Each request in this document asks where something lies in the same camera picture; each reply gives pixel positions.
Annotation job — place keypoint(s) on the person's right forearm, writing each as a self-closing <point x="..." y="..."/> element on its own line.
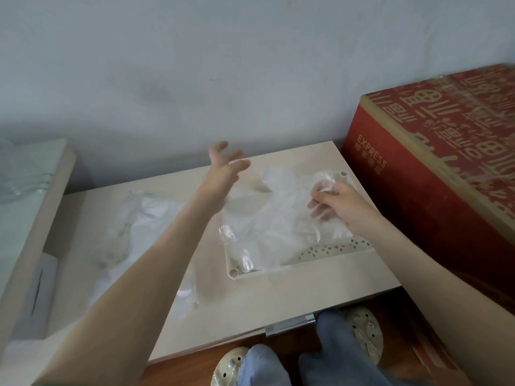
<point x="442" y="293"/>

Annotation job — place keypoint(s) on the person's leg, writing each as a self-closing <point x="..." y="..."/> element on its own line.
<point x="342" y="353"/>
<point x="263" y="367"/>

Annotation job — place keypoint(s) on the beige furniture with glass top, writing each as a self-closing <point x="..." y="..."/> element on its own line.
<point x="28" y="237"/>

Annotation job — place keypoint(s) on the beige wooden cabinet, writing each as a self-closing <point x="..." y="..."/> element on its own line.
<point x="249" y="309"/>

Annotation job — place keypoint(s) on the person's right thumb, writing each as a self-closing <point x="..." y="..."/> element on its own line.
<point x="320" y="203"/>

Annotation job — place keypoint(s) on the person's right leg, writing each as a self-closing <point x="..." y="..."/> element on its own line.
<point x="342" y="353"/>

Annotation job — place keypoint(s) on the person's left fingers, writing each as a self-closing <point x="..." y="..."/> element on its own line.
<point x="231" y="156"/>

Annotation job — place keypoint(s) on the person's left hand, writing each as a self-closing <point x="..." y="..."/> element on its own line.
<point x="219" y="180"/>

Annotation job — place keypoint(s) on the red printed cardboard box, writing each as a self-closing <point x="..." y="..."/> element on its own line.
<point x="426" y="188"/>

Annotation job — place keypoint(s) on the cream perforated plastic tray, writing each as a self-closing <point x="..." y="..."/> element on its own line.
<point x="326" y="253"/>

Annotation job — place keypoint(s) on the person's left forearm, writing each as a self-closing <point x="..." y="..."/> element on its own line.
<point x="132" y="293"/>

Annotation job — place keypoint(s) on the person's right hand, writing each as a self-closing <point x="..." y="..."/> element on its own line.
<point x="348" y="207"/>

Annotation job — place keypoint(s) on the clear plastic bag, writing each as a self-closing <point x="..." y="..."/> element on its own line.
<point x="281" y="215"/>
<point x="139" y="225"/>

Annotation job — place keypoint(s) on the person's left leg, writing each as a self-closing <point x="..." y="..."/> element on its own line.
<point x="263" y="367"/>

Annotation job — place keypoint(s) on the cream perforated slipper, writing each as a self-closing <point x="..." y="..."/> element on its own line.
<point x="229" y="367"/>
<point x="368" y="333"/>

